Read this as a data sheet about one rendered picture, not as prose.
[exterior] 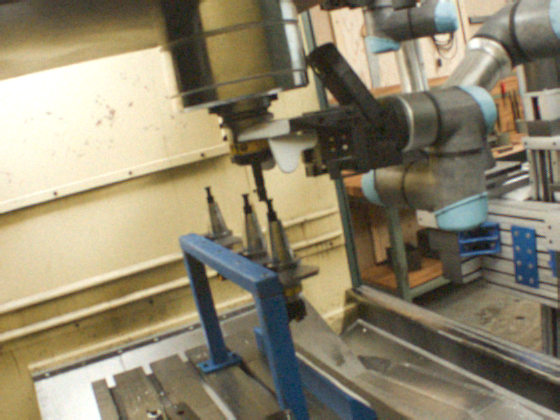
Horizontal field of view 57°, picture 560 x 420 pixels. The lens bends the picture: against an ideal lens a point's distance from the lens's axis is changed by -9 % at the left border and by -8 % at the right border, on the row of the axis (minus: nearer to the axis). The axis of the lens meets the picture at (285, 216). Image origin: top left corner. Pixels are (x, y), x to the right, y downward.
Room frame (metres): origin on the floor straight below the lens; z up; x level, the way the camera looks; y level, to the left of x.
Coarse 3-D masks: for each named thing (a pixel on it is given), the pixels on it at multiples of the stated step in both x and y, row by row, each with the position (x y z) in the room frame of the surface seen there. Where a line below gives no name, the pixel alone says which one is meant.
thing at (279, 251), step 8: (272, 224) 0.86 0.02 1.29; (280, 224) 0.86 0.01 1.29; (272, 232) 0.86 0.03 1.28; (280, 232) 0.86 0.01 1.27; (272, 240) 0.86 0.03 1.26; (280, 240) 0.86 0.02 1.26; (288, 240) 0.87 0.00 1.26; (272, 248) 0.86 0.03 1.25; (280, 248) 0.85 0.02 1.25; (288, 248) 0.86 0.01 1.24; (272, 256) 0.86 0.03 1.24; (280, 256) 0.85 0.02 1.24; (288, 256) 0.86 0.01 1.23; (272, 264) 0.86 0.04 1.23
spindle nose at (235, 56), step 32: (192, 0) 0.56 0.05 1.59; (224, 0) 0.55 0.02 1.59; (256, 0) 0.56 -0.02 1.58; (288, 0) 0.59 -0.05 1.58; (160, 32) 0.59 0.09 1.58; (192, 32) 0.56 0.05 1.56; (224, 32) 0.55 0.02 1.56; (256, 32) 0.56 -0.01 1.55; (288, 32) 0.58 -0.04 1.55; (192, 64) 0.56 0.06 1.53; (224, 64) 0.55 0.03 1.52; (256, 64) 0.55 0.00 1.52; (288, 64) 0.57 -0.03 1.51; (192, 96) 0.57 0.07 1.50; (224, 96) 0.55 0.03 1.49; (256, 96) 0.56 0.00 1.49
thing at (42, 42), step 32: (0, 0) 0.43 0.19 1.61; (32, 0) 0.44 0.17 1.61; (64, 0) 0.47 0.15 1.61; (96, 0) 0.50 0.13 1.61; (128, 0) 0.54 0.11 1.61; (160, 0) 0.57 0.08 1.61; (320, 0) 0.79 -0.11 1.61; (0, 32) 0.52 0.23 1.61; (32, 32) 0.56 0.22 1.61; (64, 32) 0.61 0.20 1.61; (96, 32) 0.66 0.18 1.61; (128, 32) 0.71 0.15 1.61; (0, 64) 0.68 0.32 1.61; (32, 64) 0.76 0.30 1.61; (64, 64) 0.84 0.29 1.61
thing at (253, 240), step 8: (248, 216) 0.96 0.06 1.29; (256, 216) 0.97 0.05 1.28; (248, 224) 0.96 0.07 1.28; (256, 224) 0.96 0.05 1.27; (248, 232) 0.96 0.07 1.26; (256, 232) 0.96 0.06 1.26; (248, 240) 0.96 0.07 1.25; (256, 240) 0.96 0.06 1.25; (264, 240) 0.97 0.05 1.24; (248, 248) 0.96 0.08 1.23; (256, 248) 0.95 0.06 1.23; (264, 248) 0.96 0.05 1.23
